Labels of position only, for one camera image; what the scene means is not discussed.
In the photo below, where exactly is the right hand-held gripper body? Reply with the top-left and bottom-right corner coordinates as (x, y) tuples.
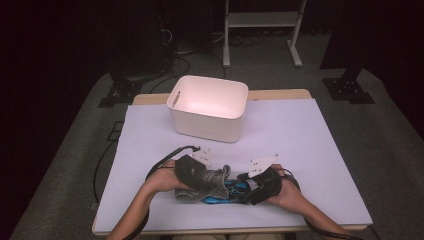
(246, 153), (284, 206)

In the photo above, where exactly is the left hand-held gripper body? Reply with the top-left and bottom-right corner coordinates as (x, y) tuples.
(174, 148), (214, 194)

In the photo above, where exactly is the grey cloth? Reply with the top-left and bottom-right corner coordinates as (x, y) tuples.
(174, 164), (232, 203)

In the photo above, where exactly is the blue toy car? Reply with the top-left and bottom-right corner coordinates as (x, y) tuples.
(199, 179), (255, 205)

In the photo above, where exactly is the white plastic bin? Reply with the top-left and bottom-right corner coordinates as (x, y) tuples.
(166, 75), (249, 144)

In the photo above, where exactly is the person's right hand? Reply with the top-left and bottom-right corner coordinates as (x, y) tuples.
(266, 163), (303, 209)

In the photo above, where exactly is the person's left hand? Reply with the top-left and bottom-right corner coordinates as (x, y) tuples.
(146, 159), (194, 193)

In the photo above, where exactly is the white table mat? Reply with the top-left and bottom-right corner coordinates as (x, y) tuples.
(94, 98), (374, 233)

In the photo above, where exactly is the wooden table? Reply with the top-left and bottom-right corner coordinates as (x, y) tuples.
(91, 88), (374, 236)

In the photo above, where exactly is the black stand base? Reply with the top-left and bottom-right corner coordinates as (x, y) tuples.
(322, 66), (376, 105)
(98, 74), (144, 108)

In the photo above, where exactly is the white metal stand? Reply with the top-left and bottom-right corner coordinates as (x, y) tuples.
(222, 0), (308, 69)

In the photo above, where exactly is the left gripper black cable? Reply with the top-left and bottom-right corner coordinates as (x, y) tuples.
(123, 145), (202, 240)

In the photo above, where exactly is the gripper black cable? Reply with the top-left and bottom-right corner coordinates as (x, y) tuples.
(283, 168), (381, 240)
(123, 145), (202, 240)

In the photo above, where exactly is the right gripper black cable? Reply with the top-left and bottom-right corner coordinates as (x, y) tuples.
(283, 168), (381, 240)

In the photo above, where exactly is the thin black floor cable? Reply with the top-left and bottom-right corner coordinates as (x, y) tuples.
(93, 139), (119, 204)

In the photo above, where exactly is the looped black floor cable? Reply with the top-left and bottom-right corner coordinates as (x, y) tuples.
(148, 56), (192, 94)

